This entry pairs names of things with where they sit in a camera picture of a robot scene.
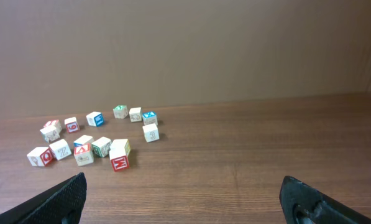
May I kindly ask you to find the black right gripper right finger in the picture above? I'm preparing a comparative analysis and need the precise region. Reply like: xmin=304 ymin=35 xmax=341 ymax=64
xmin=279 ymin=175 xmax=371 ymax=224

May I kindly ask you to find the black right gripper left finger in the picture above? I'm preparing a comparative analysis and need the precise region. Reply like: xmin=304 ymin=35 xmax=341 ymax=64
xmin=0 ymin=172 xmax=87 ymax=224

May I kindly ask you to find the wooden block red Q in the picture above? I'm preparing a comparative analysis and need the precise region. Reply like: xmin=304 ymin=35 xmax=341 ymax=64
xmin=27 ymin=147 xmax=54 ymax=167

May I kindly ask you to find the wooden block yellow side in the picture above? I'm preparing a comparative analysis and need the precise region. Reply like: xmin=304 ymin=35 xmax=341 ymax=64
xmin=110 ymin=139 xmax=131 ymax=156

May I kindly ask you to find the wooden block letter Z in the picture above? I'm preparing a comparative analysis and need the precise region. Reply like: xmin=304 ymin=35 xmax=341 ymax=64
xmin=49 ymin=139 xmax=71 ymax=161

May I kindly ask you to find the wooden block red A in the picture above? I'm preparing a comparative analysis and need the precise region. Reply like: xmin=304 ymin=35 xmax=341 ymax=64
xmin=74 ymin=143 xmax=94 ymax=166

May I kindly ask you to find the wooden block blue side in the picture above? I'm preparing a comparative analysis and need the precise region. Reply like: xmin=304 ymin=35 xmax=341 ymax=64
xmin=73 ymin=135 xmax=94 ymax=147

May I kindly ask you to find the wooden block green side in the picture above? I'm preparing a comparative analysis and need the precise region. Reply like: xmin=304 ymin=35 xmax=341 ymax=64
xmin=91 ymin=137 xmax=112 ymax=157

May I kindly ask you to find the wooden block teal butterfly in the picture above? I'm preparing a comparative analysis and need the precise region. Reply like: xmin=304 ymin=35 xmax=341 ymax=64
xmin=40 ymin=126 xmax=60 ymax=142

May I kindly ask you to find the wooden block red I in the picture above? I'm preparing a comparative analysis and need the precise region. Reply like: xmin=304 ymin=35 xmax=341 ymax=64
xmin=44 ymin=119 xmax=62 ymax=133

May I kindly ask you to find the wooden block red M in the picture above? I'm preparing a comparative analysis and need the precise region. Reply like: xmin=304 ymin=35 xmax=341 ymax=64
xmin=109 ymin=148 xmax=130 ymax=172

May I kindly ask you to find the wooden block red 6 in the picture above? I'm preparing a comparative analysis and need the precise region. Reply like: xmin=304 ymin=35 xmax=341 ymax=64
xmin=64 ymin=117 xmax=80 ymax=133

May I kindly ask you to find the wooden block blue E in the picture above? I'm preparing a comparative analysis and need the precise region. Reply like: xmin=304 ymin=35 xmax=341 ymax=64
xmin=86 ymin=111 xmax=104 ymax=127

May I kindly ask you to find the wooden block green N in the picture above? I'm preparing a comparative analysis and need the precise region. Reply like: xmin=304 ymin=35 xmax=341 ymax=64
xmin=113 ymin=105 xmax=129 ymax=119

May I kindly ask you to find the wooden block number 3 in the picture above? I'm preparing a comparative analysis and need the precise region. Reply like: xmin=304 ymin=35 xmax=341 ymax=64
xmin=142 ymin=123 xmax=160 ymax=142

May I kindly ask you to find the plain wooden picture block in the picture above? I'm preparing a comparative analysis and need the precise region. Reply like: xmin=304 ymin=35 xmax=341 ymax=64
xmin=129 ymin=107 xmax=142 ymax=123

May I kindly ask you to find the wooden block blue X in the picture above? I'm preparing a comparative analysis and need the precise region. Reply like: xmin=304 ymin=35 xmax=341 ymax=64
xmin=142 ymin=111 xmax=158 ymax=125

